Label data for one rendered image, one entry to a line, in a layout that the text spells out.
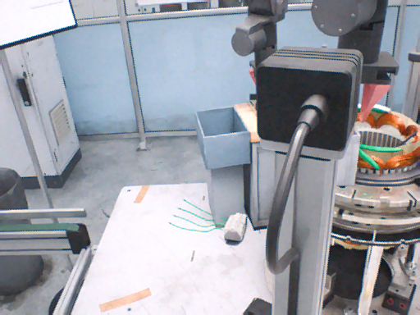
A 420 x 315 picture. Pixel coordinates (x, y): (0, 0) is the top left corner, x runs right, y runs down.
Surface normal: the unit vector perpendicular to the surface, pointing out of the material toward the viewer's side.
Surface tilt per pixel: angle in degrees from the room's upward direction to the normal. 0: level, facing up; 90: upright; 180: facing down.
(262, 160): 90
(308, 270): 90
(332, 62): 0
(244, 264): 0
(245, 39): 94
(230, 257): 0
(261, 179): 90
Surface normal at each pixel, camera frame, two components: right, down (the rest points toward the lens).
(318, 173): -0.45, 0.46
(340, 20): -0.64, 0.45
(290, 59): -0.07, -0.87
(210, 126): 0.15, 0.47
